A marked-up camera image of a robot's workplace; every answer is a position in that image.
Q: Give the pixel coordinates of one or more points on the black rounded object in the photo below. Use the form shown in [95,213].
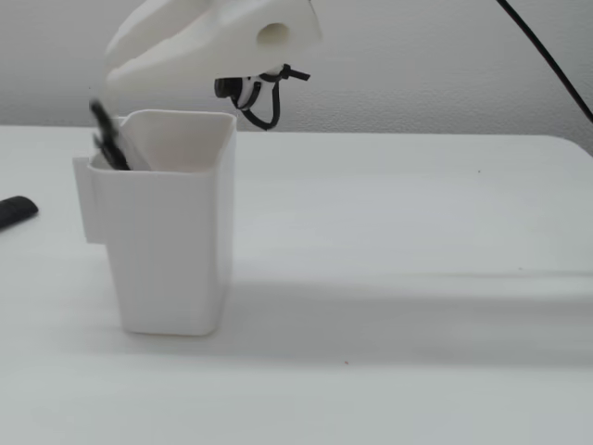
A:
[16,211]

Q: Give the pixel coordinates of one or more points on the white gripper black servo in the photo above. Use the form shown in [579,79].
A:
[153,69]

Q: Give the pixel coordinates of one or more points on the clear black gel pen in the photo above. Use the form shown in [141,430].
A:
[104,132]

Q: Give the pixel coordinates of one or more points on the white plastic pen holder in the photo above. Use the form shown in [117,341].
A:
[171,250]

